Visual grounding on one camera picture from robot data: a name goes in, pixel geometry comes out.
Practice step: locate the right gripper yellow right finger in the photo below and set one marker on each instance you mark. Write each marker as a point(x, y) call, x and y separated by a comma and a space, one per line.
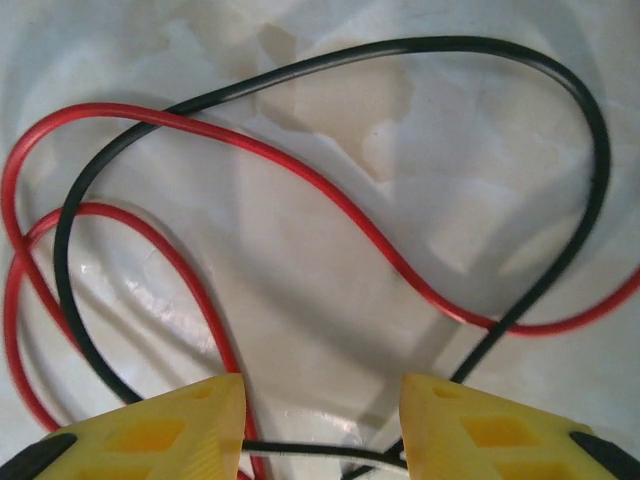
point(500, 440)

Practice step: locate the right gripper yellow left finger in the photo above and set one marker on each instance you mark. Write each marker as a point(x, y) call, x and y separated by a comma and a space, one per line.
point(150, 440)

